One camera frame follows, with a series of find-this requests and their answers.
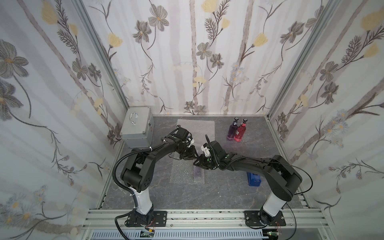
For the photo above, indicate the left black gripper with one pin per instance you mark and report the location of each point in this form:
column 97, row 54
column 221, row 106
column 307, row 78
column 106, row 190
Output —
column 188, row 150

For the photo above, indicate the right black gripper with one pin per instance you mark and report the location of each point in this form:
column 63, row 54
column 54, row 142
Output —
column 208, row 159

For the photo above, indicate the blue tape dispenser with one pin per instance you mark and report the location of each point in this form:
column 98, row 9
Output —
column 254, row 180

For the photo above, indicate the single bubble wrap sheet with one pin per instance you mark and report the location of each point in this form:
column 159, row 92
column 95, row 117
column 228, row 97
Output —
column 182, row 173

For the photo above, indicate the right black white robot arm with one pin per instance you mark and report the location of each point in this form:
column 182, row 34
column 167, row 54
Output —
column 281, row 177

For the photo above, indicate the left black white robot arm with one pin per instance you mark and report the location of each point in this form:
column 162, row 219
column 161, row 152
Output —
column 134, row 171

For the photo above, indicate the bubble wrap sheet stack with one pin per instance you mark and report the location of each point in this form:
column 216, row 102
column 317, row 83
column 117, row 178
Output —
column 199, row 129

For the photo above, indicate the dark purple bottle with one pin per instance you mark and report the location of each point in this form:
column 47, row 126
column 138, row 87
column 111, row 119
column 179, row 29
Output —
column 233, row 129

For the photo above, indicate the pink red bottle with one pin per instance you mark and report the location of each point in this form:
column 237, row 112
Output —
column 241, row 130

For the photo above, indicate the grey metal case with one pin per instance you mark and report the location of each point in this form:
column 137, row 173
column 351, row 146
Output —
column 138, row 127

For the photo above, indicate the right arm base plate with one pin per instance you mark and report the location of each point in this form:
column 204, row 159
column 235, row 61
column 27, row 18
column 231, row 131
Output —
column 255, row 218

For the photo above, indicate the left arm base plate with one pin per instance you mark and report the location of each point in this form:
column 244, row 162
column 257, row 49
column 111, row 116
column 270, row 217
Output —
column 152, row 219

